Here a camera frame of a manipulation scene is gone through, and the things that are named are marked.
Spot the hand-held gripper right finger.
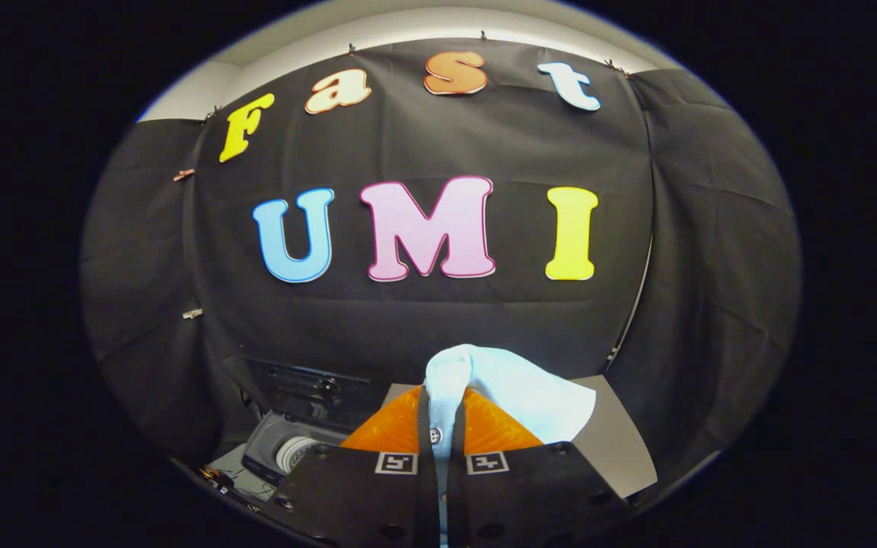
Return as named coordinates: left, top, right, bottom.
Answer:
left=446, top=387, right=634, bottom=548

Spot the light blue shirt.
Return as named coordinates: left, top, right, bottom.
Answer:
left=424, top=344, right=598, bottom=548

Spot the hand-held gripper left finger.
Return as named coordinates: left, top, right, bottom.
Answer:
left=271, top=384, right=440, bottom=548

